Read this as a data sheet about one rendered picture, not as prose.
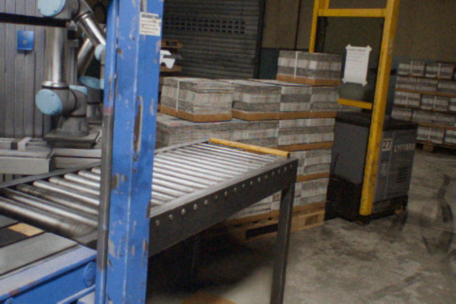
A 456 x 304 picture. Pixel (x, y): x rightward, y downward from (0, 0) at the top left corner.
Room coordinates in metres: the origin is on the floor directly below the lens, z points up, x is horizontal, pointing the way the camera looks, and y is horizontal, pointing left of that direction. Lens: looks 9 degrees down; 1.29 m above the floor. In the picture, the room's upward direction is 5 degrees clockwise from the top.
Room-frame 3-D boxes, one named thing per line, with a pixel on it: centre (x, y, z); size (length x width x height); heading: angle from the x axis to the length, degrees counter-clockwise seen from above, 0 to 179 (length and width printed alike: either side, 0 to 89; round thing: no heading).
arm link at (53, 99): (2.22, 0.78, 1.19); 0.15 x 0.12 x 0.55; 162
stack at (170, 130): (3.29, 0.01, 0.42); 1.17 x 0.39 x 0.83; 130
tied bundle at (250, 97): (3.38, -0.09, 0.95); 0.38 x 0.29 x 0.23; 41
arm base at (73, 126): (2.35, 0.74, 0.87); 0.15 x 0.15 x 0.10
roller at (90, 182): (1.62, 0.36, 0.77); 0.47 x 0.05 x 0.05; 61
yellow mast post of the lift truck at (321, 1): (4.29, -0.67, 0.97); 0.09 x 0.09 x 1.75; 40
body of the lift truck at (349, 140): (4.28, -1.16, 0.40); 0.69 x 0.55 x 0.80; 40
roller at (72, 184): (1.56, 0.39, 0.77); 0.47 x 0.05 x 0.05; 61
